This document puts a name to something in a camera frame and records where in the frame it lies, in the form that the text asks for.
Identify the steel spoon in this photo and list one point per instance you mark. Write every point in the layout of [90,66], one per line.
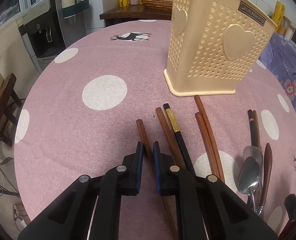
[248,179]
[256,153]

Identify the yellow roll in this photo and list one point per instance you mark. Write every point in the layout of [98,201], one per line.
[278,13]

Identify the purple floral cloth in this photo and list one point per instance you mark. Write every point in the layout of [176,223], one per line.
[279,56]

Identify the water dispenser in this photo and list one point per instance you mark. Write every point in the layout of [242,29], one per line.
[46,33]

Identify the pink polka dot tablecloth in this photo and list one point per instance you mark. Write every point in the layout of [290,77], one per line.
[80,117]

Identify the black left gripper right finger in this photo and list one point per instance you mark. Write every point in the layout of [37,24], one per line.
[206,208]

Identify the wooden chair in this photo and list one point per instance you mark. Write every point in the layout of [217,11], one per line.
[7,91]

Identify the black chopstick gold band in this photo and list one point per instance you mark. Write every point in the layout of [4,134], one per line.
[179,138]

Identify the brown wooden chopstick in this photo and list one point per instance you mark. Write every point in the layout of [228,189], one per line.
[212,156]
[148,152]
[201,109]
[257,128]
[178,160]

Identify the black chopstick thin band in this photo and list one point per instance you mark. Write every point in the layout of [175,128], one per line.
[252,127]

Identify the dark wooden side table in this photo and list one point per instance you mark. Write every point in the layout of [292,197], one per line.
[133,13]

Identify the wooden handled spoon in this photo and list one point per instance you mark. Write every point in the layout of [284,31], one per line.
[267,168]

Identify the beige plastic utensil holder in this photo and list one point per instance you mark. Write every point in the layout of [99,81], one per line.
[213,45]

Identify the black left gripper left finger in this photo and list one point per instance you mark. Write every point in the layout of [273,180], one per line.
[90,207]

